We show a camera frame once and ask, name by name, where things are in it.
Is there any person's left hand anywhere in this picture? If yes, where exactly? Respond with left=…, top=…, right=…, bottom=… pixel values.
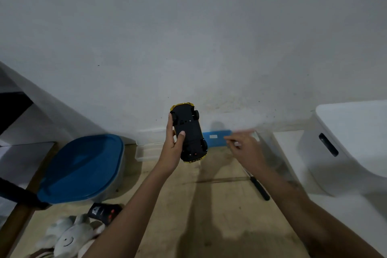
left=157, top=113, right=186, bottom=174

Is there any person's right hand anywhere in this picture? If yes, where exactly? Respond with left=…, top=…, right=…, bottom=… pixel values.
left=224, top=129, right=268, bottom=174

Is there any yellow toy car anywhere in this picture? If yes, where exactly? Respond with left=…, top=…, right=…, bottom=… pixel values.
left=169, top=102, right=209, bottom=163

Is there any person's left forearm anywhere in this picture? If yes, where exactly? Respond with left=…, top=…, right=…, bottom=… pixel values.
left=79, top=162, right=176, bottom=258

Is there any person's right forearm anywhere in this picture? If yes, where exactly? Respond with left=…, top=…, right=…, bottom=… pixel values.
left=256, top=159, right=386, bottom=258

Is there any blue flat case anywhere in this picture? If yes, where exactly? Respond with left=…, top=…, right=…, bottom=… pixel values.
left=202, top=130, right=234, bottom=148

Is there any clear plastic box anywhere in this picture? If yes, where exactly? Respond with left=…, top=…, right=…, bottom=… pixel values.
left=135, top=128, right=167, bottom=162

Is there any grey bin with blue lid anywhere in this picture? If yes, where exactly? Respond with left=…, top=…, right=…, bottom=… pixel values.
left=37, top=134, right=126, bottom=205

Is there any black remote controller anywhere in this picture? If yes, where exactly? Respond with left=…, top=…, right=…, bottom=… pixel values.
left=87, top=202, right=124, bottom=227

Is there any white storage bin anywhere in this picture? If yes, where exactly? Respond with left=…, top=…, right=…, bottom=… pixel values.
left=297, top=100, right=387, bottom=197

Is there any white plush toy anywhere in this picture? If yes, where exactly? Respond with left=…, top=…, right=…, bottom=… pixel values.
left=33, top=214, right=106, bottom=258

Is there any dark blue bar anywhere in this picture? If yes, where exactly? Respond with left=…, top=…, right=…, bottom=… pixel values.
left=0, top=177, right=52, bottom=210

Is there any black handled screwdriver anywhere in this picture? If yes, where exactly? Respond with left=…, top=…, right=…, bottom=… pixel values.
left=241, top=165, right=271, bottom=201

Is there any wooden frame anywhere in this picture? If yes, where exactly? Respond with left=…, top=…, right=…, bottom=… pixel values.
left=0, top=142, right=58, bottom=258

